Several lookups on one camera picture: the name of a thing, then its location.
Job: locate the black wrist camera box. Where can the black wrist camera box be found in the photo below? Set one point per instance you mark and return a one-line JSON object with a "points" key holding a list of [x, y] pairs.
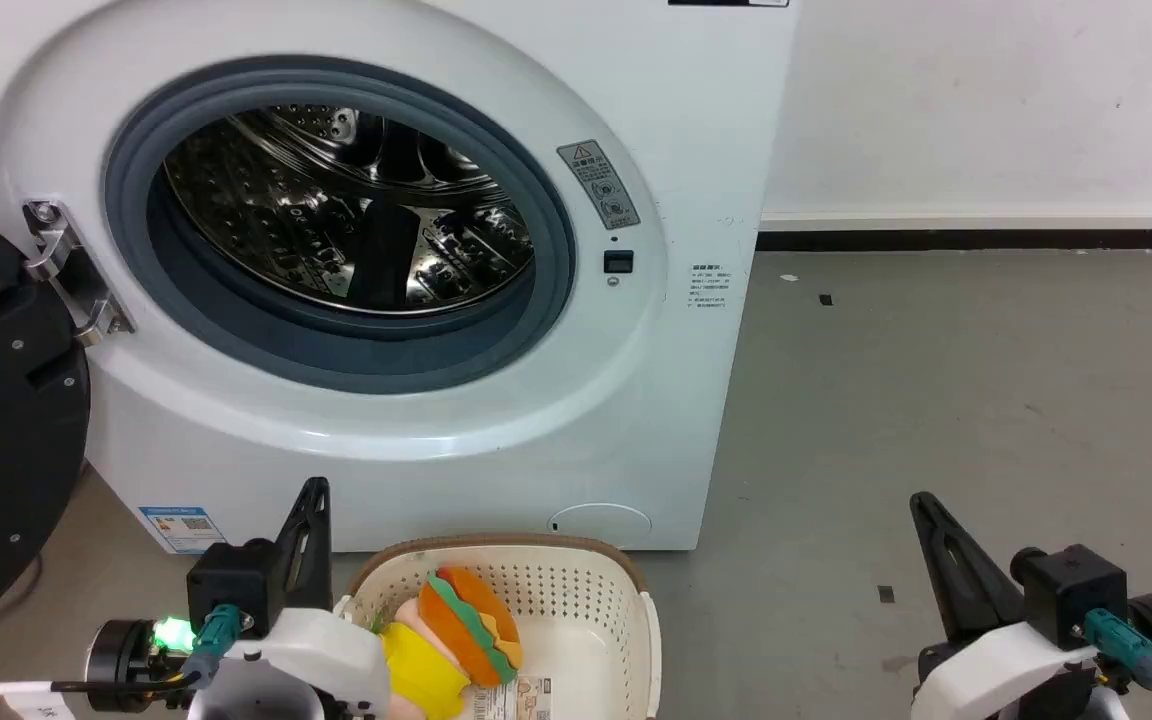
{"points": [[231, 580], [1071, 595]]}

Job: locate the round white filter cover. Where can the round white filter cover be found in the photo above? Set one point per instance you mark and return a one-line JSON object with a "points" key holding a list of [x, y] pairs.
{"points": [[601, 525]]}

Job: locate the grey warning label sticker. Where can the grey warning label sticker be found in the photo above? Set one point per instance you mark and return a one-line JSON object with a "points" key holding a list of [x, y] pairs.
{"points": [[600, 186]]}

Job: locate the blue white energy label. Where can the blue white energy label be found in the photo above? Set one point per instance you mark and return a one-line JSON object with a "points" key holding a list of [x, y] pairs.
{"points": [[181, 528]]}

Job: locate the white printed basket label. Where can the white printed basket label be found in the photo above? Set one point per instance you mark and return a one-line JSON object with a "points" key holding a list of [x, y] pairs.
{"points": [[516, 700]]}

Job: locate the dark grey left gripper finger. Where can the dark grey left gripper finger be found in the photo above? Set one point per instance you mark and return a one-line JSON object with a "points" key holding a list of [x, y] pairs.
{"points": [[308, 540]]}

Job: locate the colourful plush toy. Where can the colourful plush toy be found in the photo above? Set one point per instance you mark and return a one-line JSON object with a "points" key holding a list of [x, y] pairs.
{"points": [[456, 622]]}

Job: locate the white front-load washing machine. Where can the white front-load washing machine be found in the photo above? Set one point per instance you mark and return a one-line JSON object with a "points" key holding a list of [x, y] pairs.
{"points": [[636, 400]]}

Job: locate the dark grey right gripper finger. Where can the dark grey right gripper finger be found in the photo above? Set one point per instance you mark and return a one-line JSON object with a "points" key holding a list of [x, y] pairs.
{"points": [[961, 570]]}

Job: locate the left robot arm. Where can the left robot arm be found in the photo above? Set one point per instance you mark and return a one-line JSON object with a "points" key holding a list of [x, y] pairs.
{"points": [[121, 660]]}

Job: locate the stainless steel washing machine drum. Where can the stainless steel washing machine drum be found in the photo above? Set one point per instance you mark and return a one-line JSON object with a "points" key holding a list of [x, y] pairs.
{"points": [[266, 220]]}

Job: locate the silver metal door hinge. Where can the silver metal door hinge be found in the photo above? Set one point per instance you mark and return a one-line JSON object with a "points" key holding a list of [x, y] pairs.
{"points": [[71, 275]]}

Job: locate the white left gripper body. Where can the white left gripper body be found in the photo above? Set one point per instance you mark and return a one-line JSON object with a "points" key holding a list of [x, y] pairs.
{"points": [[316, 660]]}

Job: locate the black door latch slot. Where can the black door latch slot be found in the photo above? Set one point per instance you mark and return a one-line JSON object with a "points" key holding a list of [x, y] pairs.
{"points": [[618, 262]]}

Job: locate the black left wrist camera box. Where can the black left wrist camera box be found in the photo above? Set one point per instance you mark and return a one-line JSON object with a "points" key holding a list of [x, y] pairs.
{"points": [[231, 580]]}

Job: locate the small printed text sticker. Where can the small printed text sticker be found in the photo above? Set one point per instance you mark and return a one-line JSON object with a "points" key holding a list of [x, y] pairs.
{"points": [[709, 287]]}

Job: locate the black wall baseboard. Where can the black wall baseboard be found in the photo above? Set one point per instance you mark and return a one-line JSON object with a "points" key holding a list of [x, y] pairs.
{"points": [[986, 239]]}

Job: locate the cream plastic laundry basket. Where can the cream plastic laundry basket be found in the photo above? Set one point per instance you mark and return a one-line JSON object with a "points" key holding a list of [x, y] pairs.
{"points": [[586, 640]]}

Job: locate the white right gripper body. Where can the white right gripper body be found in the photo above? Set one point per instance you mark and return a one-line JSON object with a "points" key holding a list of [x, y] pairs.
{"points": [[996, 680]]}

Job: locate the grey rubber door gasket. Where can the grey rubber door gasket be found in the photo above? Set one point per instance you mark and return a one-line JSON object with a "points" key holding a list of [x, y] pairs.
{"points": [[336, 352]]}

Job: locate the black round washer door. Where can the black round washer door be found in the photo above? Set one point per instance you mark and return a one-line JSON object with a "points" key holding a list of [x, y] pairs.
{"points": [[11, 400]]}

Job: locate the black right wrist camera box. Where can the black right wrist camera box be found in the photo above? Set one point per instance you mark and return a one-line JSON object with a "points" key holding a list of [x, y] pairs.
{"points": [[1071, 595]]}

